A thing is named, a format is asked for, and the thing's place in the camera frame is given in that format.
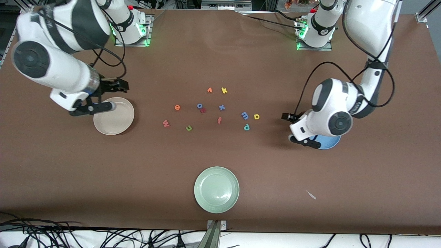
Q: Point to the blue plate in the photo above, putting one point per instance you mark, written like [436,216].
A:
[327,143]

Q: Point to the brown table cover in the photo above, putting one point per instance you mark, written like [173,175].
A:
[103,172]

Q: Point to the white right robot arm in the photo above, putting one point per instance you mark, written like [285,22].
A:
[51,69]

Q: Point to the green plate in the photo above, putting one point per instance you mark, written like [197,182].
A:
[216,189]

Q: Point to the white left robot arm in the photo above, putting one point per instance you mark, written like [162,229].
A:
[339,100]

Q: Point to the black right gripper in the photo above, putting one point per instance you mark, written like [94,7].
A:
[107,86]

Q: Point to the white paper scrap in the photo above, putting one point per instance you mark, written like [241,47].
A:
[311,196]

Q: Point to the beige plate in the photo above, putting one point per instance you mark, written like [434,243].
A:
[117,124]

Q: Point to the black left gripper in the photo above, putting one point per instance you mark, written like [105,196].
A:
[288,117]

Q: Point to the blue letter m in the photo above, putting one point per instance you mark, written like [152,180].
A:
[244,113]

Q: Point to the metal mount post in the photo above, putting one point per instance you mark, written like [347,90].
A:
[213,237]

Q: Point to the grey power strip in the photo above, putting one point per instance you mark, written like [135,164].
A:
[224,5]

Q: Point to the red letter w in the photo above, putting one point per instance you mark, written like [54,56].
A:
[166,124]

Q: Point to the aluminium frame rail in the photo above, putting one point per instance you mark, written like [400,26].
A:
[27,9]
[422,17]

